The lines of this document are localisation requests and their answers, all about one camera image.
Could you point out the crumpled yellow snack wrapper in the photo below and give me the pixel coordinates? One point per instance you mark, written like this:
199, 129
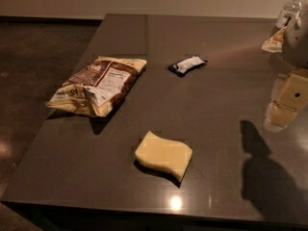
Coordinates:
275, 43

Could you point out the clear plastic water bottle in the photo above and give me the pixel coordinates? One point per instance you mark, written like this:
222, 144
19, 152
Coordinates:
288, 11

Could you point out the dark blue rxbar wrapper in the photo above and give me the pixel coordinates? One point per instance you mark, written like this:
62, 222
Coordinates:
181, 68

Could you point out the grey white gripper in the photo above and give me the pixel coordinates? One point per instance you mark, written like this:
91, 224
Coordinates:
297, 43

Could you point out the yellow wavy sponge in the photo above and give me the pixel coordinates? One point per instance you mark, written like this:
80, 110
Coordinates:
172, 157

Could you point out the brown and white chip bag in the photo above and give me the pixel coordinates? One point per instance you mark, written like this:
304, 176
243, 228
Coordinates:
97, 88

